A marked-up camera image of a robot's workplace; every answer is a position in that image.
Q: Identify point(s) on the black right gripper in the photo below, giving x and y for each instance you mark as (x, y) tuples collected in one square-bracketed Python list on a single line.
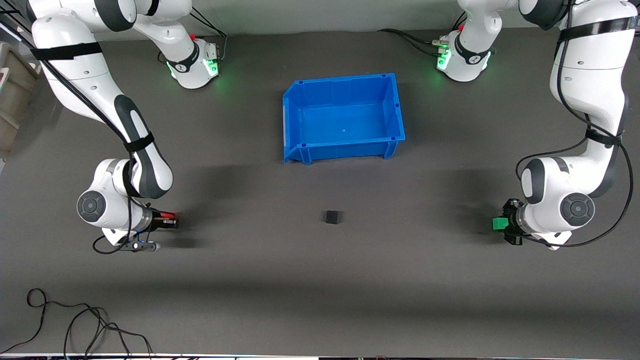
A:
[(156, 221)]

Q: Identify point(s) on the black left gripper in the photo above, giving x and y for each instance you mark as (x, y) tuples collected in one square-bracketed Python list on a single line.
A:
[(511, 214)]

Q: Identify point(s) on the small red cube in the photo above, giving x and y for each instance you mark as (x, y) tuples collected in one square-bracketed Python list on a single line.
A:
[(171, 218)]

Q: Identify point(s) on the small green cube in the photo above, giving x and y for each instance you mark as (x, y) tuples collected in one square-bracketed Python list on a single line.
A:
[(498, 224)]

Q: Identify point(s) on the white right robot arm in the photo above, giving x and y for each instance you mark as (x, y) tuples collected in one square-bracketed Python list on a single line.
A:
[(75, 75)]

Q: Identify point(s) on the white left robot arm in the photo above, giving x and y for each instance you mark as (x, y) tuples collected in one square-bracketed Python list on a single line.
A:
[(590, 75)]

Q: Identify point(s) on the small black cube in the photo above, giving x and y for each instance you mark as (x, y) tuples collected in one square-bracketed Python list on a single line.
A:
[(332, 217)]

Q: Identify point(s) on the blue plastic storage bin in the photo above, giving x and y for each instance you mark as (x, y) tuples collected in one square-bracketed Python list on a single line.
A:
[(345, 120)]

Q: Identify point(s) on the beige plastic crate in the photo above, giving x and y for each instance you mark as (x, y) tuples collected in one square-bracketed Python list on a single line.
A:
[(15, 90)]

